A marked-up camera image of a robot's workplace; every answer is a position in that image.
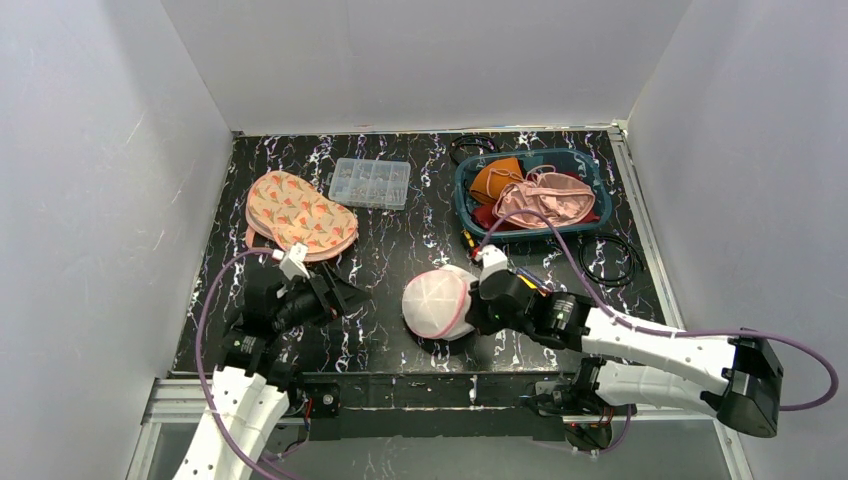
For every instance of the orange bra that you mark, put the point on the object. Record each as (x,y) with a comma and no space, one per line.
(490,182)

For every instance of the clear plastic parts box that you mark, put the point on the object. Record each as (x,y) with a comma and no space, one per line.
(372,184)

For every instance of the white mesh laundry bag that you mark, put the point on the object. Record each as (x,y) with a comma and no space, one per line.
(435,304)

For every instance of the teal plastic basket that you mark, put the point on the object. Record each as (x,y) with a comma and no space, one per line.
(560,160)

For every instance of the floral pink laundry bag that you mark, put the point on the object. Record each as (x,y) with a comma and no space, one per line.
(286,210)

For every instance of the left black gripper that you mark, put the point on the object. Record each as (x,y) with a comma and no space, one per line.
(327,291)

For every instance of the dark red bra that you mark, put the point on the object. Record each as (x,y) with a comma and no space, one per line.
(483,216)

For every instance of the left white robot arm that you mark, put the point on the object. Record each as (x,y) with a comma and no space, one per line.
(249,391)

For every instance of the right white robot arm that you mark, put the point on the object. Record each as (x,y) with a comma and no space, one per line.
(735,378)

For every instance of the black yellow screwdriver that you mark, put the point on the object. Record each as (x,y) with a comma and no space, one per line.
(471,245)

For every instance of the pink satin bra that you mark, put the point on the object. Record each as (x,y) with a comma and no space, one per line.
(561,198)

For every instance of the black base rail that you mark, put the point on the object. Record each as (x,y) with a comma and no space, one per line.
(539,405)

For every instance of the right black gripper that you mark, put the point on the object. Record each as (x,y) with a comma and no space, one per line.
(477,307)

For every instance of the yellow red screwdriver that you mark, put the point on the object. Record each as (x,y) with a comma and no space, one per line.
(533,281)

